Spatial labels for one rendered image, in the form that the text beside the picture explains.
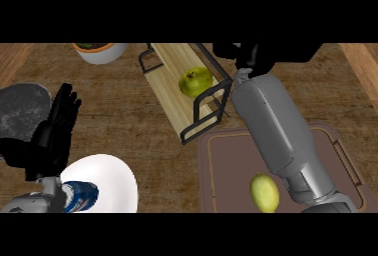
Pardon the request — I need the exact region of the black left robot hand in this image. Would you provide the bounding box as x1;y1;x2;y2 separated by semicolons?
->
0;83;82;183

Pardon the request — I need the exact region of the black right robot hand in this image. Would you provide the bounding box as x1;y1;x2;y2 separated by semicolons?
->
211;42;277;77

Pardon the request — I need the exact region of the green pear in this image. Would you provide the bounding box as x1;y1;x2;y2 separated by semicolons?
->
177;66;215;99

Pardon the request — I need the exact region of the brown tray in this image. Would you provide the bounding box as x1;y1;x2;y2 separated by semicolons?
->
196;122;378;214

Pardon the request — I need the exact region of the dark grey round pan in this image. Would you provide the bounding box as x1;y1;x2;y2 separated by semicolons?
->
0;82;53;142

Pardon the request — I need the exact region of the white plate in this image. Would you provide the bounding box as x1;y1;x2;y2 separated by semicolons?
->
59;153;140;214

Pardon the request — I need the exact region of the blue can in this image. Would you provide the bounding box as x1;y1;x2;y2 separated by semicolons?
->
62;180;100;213

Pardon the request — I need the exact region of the white pot orange rim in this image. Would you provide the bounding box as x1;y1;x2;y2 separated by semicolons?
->
70;42;130;66

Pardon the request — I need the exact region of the yellow lemon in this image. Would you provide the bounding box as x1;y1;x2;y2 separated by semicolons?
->
248;172;280;214

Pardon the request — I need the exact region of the wooden tiered shelf black frame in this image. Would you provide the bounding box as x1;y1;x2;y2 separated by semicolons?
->
137;42;234;146

